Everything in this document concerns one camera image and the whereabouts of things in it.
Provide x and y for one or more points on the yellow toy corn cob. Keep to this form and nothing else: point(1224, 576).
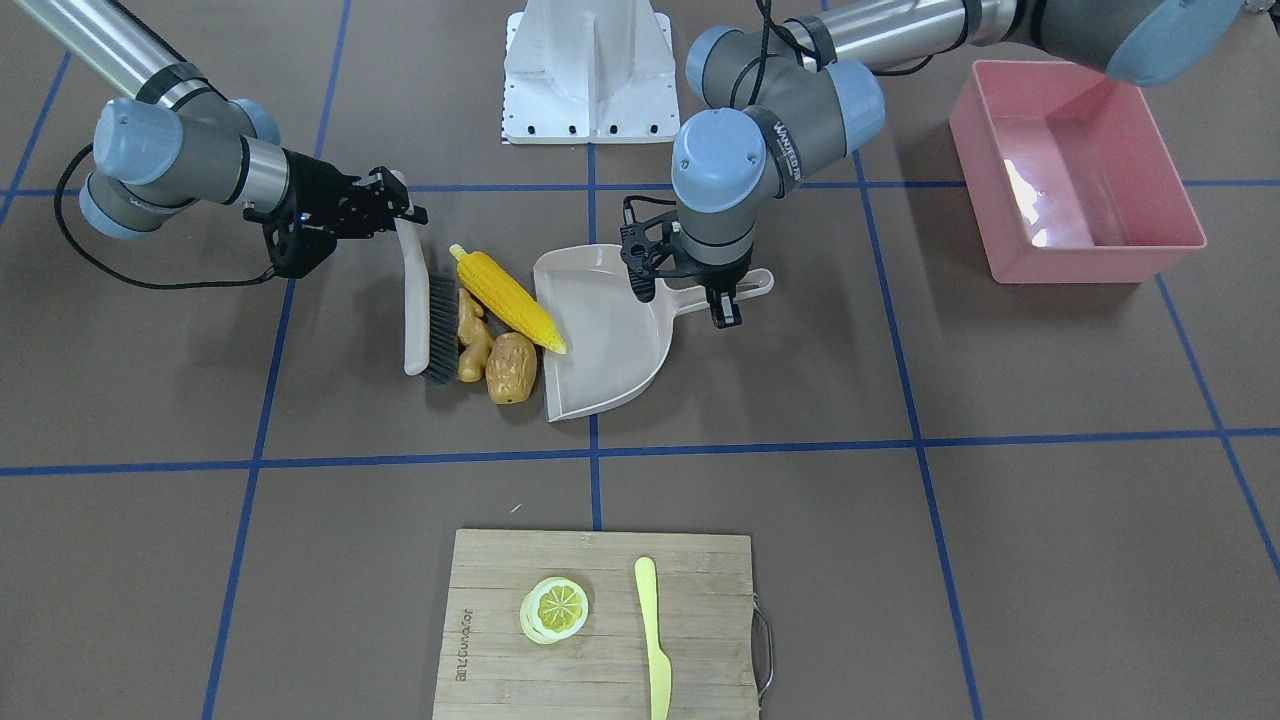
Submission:
point(503, 296)

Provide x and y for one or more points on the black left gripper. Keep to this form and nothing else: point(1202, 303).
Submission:
point(717, 276)

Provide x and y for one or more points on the brown toy potato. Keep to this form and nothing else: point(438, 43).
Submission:
point(511, 369)

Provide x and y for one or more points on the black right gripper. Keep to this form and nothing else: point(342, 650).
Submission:
point(318, 193)

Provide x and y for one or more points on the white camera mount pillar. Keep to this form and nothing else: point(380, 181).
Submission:
point(589, 72)

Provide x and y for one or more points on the tan toy ginger root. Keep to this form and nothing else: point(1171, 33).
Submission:
point(474, 337)

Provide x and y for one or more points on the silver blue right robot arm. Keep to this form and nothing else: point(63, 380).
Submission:
point(169, 139)

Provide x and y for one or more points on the pink plastic bin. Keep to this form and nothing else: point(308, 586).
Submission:
point(1070, 180)

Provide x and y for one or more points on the bamboo cutting board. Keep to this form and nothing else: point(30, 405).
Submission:
point(489, 669)

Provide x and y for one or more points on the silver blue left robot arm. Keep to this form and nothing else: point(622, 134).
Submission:
point(802, 93)

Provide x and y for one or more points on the yellow plastic knife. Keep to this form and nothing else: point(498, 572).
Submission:
point(660, 670)

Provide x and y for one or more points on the yellow lemon slice toy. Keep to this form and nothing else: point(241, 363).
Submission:
point(554, 610)

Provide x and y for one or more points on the beige plastic dustpan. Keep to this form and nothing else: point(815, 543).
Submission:
point(615, 345)

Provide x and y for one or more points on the beige hand brush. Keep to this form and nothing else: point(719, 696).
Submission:
point(430, 308)

